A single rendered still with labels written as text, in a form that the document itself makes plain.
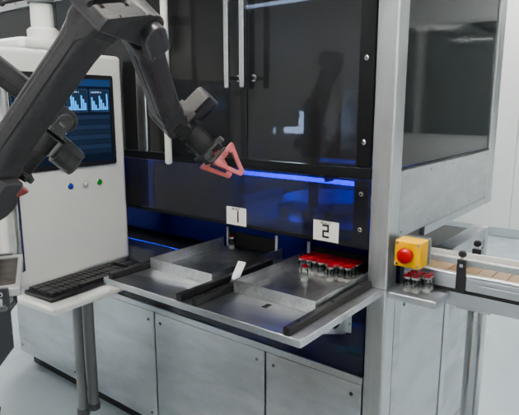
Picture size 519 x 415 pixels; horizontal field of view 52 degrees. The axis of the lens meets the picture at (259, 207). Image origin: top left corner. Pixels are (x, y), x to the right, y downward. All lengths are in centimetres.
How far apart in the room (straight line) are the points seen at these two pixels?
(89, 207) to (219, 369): 74
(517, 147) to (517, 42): 104
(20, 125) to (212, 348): 129
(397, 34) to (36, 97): 90
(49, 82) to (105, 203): 117
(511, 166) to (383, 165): 468
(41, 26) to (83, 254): 76
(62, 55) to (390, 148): 88
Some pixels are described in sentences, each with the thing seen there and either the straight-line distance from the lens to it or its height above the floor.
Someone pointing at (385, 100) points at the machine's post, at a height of 139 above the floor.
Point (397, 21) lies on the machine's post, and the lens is 143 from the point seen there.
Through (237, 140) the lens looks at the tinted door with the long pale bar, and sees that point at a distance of 171.
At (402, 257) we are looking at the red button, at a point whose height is 99.
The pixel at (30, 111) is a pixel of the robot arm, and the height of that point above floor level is 137.
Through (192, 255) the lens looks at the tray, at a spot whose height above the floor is 88.
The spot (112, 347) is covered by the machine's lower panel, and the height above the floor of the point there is 35.
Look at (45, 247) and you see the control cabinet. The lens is 187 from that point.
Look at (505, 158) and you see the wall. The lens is 608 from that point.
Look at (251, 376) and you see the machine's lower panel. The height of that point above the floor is 47.
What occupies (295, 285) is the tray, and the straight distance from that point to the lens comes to 151.
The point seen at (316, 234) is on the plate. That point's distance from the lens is 156.
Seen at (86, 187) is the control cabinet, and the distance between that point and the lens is 193.
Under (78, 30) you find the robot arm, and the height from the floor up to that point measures 148.
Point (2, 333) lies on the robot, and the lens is 113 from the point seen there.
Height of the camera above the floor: 138
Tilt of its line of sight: 11 degrees down
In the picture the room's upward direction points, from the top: straight up
